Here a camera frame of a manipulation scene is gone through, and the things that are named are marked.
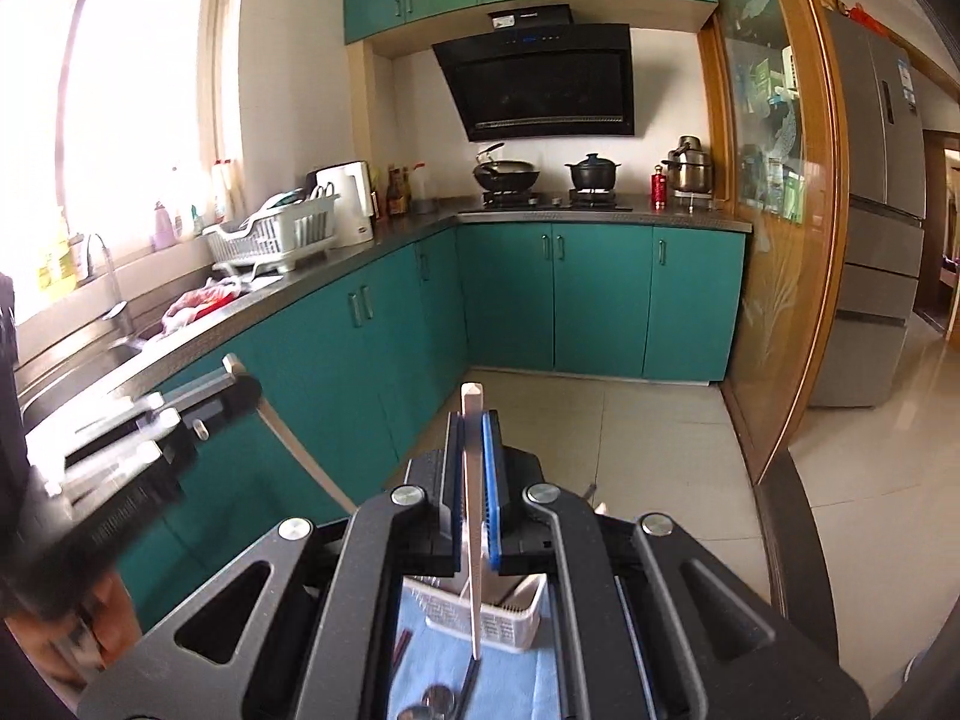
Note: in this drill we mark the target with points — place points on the white plastic jug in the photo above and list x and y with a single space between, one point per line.
419 187

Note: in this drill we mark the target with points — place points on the black chopstick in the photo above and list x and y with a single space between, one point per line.
466 690
514 600

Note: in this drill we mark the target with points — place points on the white countertop appliance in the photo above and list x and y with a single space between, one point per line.
349 202

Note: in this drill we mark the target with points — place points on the red canister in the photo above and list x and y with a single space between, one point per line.
660 191

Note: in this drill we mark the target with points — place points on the group of sauce bottles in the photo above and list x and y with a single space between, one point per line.
397 195

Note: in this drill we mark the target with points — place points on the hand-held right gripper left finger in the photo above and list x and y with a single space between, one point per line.
450 487

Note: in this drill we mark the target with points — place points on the white dish rack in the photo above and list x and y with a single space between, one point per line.
270 236

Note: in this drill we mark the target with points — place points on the black range hood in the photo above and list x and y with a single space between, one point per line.
547 82

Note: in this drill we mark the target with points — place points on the steel sink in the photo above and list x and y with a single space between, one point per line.
75 367

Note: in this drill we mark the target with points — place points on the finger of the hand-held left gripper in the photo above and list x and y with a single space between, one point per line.
142 446
225 399

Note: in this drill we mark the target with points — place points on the metal faucet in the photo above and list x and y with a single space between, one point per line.
112 292

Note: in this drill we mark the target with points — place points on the black lidded pot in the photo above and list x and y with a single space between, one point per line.
592 172

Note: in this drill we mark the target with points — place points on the brown wooden doorway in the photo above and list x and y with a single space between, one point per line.
937 232

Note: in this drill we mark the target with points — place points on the brown chopstick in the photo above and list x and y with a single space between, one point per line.
405 643

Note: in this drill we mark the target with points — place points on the dark kitchen countertop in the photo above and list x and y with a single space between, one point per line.
420 229

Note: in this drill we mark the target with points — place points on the white chopstick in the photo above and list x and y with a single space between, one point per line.
472 401
300 450

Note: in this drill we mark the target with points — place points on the teal base cabinets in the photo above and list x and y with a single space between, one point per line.
600 300

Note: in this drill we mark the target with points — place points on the black wok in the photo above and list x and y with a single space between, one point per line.
508 174

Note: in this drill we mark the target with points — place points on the white perforated utensil basket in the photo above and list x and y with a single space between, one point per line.
517 622

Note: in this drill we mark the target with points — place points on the white bottle with red cap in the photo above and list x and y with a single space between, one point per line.
223 191

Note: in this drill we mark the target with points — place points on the person's left hand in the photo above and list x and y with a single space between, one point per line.
97 622

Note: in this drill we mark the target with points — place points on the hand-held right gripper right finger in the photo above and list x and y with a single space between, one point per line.
492 495

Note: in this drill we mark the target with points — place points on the wooden framed glass door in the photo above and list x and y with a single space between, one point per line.
772 202

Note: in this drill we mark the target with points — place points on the small silver spoon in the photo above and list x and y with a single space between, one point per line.
414 712

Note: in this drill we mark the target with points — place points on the blue striped cloth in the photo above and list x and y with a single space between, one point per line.
510 682

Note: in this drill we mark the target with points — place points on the red and white plastic bag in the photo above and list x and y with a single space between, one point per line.
202 307

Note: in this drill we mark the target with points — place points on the stainless steel pot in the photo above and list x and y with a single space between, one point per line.
688 169

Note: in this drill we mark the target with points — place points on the kitchen window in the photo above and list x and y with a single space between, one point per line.
135 90

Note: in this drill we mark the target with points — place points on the purple bottle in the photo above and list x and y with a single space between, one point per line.
163 229

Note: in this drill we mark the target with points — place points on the gas stove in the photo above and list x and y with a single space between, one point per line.
555 200

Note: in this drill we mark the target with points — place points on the silver refrigerator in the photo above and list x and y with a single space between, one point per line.
870 202

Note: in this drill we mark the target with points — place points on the yellow container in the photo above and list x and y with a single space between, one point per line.
58 255

